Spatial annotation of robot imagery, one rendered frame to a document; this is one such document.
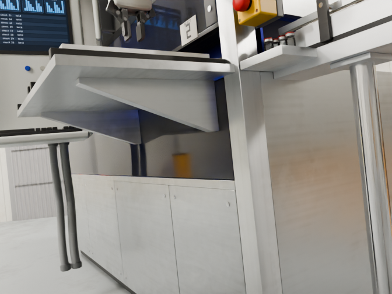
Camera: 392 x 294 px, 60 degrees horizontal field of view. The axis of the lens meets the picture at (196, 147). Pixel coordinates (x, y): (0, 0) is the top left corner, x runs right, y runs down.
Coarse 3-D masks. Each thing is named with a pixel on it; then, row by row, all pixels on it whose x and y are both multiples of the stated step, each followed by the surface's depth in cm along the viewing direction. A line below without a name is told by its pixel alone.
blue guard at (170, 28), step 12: (156, 0) 110; (168, 0) 104; (180, 0) 98; (192, 0) 93; (156, 12) 111; (168, 12) 105; (180, 12) 99; (192, 12) 94; (204, 12) 89; (216, 12) 85; (132, 24) 128; (144, 24) 120; (156, 24) 112; (168, 24) 106; (180, 24) 100; (204, 24) 90; (120, 36) 139; (132, 36) 129; (156, 36) 113; (168, 36) 106; (180, 36) 100; (144, 48) 121; (156, 48) 113; (168, 48) 107
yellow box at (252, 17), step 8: (256, 0) 72; (264, 0) 72; (272, 0) 74; (280, 0) 75; (248, 8) 74; (256, 8) 72; (264, 8) 72; (272, 8) 74; (280, 8) 75; (240, 16) 77; (248, 16) 74; (256, 16) 74; (264, 16) 74; (272, 16) 75; (280, 16) 75; (248, 24) 78; (256, 24) 79; (264, 24) 79
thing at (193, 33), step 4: (192, 16) 94; (188, 20) 95; (192, 20) 94; (184, 24) 97; (192, 24) 94; (196, 24) 92; (180, 28) 99; (184, 28) 97; (188, 28) 96; (192, 28) 94; (196, 28) 93; (180, 32) 100; (184, 32) 98; (188, 32) 96; (192, 32) 94; (196, 32) 93; (184, 36) 98; (192, 36) 94; (196, 36) 93; (184, 40) 98; (188, 40) 96; (184, 44) 98
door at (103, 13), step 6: (102, 0) 156; (102, 6) 157; (102, 12) 157; (102, 18) 158; (108, 18) 151; (114, 18) 145; (102, 24) 159; (108, 24) 152; (114, 24) 146; (120, 24) 140; (102, 36) 160; (108, 36) 153; (102, 42) 161
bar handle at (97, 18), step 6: (96, 0) 142; (96, 6) 142; (96, 12) 141; (96, 18) 141; (96, 24) 141; (96, 30) 142; (102, 30) 143; (108, 30) 144; (114, 30) 146; (96, 36) 142
